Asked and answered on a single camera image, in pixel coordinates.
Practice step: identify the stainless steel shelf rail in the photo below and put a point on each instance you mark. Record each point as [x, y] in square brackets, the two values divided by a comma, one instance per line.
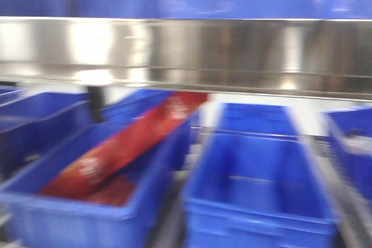
[309, 58]

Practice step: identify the blue bin with red box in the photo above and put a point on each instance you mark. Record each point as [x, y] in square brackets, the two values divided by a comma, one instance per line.
[44, 221]

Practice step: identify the blue bin front centre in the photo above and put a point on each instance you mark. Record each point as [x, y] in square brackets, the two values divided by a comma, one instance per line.
[247, 191]

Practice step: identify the red cardboard box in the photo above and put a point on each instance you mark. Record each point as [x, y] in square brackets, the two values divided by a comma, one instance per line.
[89, 171]

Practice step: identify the blue bin rear centre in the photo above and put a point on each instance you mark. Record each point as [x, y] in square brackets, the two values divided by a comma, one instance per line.
[258, 120]

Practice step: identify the blue bin with plastic bags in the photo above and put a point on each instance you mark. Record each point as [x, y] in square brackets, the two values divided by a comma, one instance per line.
[349, 134]

